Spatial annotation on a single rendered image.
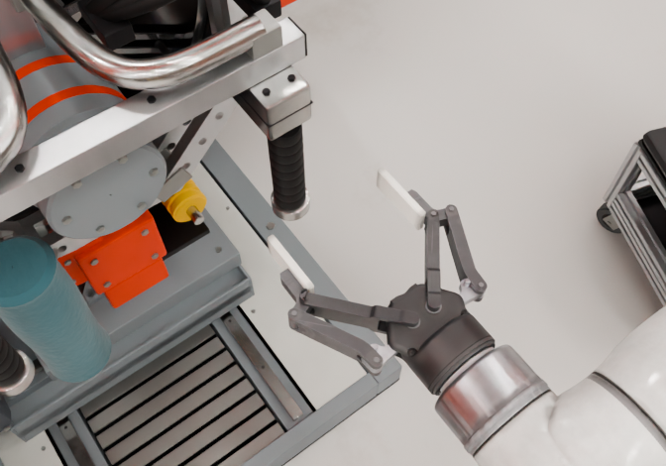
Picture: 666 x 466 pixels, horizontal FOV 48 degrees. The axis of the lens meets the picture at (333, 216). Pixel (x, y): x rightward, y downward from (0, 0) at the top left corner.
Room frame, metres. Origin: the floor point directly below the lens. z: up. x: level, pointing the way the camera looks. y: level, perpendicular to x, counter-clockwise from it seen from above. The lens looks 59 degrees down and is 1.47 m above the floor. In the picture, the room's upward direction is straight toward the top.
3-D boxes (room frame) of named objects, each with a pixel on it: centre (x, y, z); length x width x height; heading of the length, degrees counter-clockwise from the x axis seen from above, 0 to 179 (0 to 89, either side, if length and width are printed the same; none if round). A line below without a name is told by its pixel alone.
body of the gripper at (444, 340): (0.27, -0.09, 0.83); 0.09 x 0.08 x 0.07; 36
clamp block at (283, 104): (0.48, 0.07, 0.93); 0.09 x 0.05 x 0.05; 36
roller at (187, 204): (0.70, 0.29, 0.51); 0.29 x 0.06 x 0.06; 36
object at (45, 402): (0.65, 0.47, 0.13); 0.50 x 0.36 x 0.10; 126
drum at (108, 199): (0.49, 0.28, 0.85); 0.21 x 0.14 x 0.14; 36
